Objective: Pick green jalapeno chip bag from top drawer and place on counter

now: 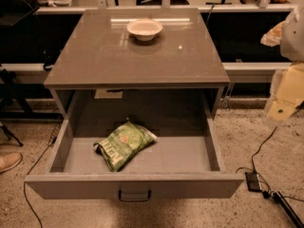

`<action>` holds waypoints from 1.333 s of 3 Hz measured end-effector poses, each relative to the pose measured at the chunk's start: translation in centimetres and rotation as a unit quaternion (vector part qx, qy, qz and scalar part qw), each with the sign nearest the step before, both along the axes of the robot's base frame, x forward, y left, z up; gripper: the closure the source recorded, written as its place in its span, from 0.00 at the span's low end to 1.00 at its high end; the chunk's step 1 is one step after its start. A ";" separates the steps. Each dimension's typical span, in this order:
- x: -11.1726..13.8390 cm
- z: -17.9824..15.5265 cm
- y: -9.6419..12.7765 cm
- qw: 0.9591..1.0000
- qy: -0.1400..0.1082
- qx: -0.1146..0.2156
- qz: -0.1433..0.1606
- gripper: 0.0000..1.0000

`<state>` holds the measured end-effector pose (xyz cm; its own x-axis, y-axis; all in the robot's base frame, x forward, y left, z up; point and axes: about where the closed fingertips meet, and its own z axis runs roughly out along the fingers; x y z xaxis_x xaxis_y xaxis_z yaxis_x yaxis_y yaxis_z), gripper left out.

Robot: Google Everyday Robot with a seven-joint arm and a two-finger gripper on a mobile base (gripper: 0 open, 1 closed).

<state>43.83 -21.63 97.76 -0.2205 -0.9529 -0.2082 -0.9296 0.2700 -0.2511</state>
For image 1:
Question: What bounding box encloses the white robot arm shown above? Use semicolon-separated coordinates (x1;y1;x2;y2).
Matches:
260;6;304;125

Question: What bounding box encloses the tan shoe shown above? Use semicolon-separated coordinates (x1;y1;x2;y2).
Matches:
0;153;23;173

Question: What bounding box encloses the white paper bowl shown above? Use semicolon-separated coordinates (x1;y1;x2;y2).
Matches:
126;19;162;42

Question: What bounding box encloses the grey open drawer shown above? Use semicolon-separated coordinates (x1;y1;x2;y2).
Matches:
24;90;245;200

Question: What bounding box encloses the black tripod stand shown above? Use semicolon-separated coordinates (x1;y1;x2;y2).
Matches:
0;67;34;147

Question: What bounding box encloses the black power adapter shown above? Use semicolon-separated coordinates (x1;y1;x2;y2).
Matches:
245;172;262;193

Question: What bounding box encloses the black power cable right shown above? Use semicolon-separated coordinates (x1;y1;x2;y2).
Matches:
235;102;304;204

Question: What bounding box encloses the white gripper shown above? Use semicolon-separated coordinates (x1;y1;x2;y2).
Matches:
260;22;304;127

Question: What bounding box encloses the green jalapeno chip bag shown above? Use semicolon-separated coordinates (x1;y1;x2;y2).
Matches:
93;121;157;172

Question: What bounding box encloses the black bar on floor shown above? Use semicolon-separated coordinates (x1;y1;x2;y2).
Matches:
274;192;304;228

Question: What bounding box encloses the grey cabinet counter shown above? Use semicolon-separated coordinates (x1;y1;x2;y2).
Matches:
43;7;231;119

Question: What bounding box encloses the black drawer handle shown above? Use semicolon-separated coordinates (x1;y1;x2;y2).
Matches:
118;190;151;202

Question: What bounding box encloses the white paper label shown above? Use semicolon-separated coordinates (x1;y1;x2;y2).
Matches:
94;89;123;99

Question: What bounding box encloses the black cable left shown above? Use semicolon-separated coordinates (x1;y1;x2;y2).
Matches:
22;136;58;228

